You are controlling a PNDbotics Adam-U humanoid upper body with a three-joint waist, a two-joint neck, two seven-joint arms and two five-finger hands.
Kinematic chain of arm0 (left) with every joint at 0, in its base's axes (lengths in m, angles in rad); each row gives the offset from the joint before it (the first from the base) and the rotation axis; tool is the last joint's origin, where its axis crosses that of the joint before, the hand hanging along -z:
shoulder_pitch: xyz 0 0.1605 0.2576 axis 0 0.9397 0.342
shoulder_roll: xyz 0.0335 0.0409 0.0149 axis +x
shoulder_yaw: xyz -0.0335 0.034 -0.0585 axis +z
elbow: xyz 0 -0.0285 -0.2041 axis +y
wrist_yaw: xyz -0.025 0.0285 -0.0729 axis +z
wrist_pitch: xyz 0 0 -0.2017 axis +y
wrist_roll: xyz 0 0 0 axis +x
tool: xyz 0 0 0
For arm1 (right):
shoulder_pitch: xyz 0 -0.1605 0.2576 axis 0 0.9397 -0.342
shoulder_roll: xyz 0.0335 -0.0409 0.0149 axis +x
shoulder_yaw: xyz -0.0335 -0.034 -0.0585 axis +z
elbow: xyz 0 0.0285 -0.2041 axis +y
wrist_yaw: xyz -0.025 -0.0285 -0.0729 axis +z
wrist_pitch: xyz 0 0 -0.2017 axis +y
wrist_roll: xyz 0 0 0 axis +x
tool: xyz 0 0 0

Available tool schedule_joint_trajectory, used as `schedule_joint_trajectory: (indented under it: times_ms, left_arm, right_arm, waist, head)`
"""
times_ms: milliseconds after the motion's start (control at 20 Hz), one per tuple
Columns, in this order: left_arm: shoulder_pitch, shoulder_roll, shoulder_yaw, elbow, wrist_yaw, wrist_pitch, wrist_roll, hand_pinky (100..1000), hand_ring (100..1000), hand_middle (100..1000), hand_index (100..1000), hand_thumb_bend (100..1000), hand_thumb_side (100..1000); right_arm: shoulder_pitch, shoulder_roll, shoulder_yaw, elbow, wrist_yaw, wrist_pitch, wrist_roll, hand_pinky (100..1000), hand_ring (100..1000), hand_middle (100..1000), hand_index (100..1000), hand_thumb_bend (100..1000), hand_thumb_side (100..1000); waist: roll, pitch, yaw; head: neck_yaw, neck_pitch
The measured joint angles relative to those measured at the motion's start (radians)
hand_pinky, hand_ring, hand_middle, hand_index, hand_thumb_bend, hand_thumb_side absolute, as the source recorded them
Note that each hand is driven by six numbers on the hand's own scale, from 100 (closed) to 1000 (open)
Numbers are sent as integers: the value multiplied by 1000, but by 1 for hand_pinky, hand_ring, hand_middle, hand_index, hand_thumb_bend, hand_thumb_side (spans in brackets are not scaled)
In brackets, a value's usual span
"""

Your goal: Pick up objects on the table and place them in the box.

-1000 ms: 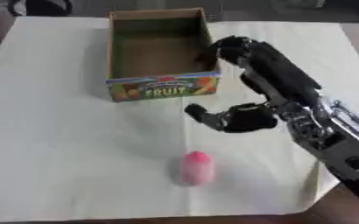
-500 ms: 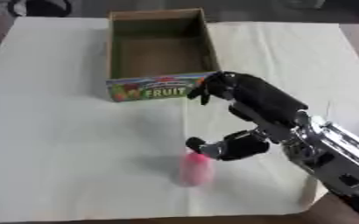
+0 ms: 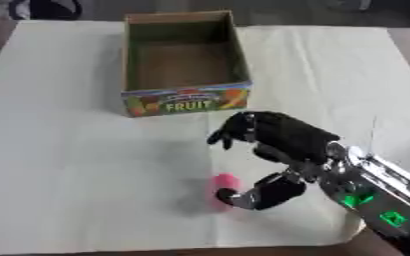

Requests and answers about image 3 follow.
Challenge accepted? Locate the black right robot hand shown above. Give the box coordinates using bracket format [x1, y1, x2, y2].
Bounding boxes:
[205, 111, 344, 212]

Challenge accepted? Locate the open cardboard fruit box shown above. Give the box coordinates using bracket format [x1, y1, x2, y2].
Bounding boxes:
[119, 10, 254, 118]

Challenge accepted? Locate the pink cylinder block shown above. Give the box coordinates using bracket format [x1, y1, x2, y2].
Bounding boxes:
[210, 172, 242, 211]

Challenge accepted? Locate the dark bag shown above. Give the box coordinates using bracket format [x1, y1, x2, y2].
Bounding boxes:
[7, 0, 85, 20]

